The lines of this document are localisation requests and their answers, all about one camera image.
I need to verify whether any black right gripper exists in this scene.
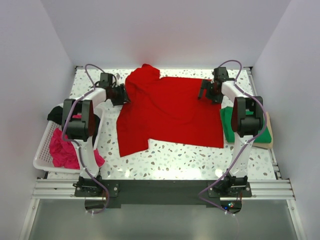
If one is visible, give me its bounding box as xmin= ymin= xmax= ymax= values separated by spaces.
xmin=197 ymin=79 xmax=223 ymax=105

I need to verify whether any red t-shirt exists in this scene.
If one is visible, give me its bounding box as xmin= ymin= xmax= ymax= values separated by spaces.
xmin=116 ymin=64 xmax=224 ymax=157

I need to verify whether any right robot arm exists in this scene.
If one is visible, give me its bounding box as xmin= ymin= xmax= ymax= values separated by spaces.
xmin=198 ymin=79 xmax=267 ymax=178

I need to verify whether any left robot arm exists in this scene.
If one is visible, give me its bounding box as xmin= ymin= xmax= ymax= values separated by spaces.
xmin=61 ymin=83 xmax=130 ymax=179

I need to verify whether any green folded t-shirt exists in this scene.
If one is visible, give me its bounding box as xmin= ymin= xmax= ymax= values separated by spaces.
xmin=219 ymin=106 xmax=273 ymax=145

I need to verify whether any black garment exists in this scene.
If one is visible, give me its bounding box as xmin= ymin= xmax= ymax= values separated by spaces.
xmin=47 ymin=103 xmax=101 ymax=152

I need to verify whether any tan cardboard board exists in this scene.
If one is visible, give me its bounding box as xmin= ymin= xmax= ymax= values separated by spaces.
xmin=220 ymin=107 xmax=273 ymax=149

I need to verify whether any pink garment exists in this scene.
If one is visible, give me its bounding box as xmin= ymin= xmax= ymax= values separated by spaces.
xmin=47 ymin=113 xmax=105 ymax=170

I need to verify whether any white plastic laundry basket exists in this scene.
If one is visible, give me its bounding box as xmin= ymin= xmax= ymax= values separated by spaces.
xmin=33 ymin=102 xmax=105 ymax=174

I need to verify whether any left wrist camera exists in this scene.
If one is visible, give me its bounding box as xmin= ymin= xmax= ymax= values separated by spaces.
xmin=98 ymin=72 xmax=117 ymax=89

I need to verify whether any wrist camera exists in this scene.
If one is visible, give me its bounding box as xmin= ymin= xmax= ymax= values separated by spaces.
xmin=98 ymin=72 xmax=117 ymax=89
xmin=213 ymin=66 xmax=229 ymax=82

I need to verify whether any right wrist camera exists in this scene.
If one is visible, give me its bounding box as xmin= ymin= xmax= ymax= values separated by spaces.
xmin=213 ymin=66 xmax=229 ymax=82

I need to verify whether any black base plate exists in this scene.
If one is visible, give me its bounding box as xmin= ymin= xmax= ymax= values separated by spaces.
xmin=73 ymin=176 xmax=253 ymax=213

